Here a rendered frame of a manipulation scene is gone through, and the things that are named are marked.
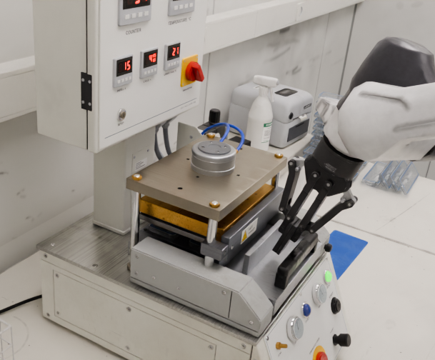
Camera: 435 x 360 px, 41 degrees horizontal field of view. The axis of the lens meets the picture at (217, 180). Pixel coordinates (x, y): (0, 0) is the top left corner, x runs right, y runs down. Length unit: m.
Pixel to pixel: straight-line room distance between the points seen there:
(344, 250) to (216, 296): 0.68
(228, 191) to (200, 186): 0.05
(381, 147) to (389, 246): 0.92
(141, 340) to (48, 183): 0.51
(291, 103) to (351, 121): 1.22
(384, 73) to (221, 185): 0.33
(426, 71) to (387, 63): 0.05
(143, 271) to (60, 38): 0.40
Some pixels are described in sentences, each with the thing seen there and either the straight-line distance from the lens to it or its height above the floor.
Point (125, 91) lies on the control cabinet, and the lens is 0.98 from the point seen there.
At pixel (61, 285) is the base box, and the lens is 1.15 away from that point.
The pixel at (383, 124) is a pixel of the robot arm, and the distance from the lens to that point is 0.72.
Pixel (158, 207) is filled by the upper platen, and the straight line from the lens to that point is 1.01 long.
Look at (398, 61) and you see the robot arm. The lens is 0.84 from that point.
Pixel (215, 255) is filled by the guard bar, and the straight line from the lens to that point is 0.94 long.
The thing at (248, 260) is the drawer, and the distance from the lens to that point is 0.99.
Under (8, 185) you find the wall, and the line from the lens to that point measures 1.35.
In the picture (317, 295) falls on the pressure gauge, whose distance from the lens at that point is 1.11.
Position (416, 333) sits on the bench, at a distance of 1.35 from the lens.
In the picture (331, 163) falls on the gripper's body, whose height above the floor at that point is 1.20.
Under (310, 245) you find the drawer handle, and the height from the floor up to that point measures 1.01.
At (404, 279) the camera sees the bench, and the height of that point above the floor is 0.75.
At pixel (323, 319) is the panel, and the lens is 1.16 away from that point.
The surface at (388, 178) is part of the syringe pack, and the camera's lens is 1.92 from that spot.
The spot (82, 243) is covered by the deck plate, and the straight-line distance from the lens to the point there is 1.14.
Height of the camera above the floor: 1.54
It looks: 26 degrees down
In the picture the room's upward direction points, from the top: 6 degrees clockwise
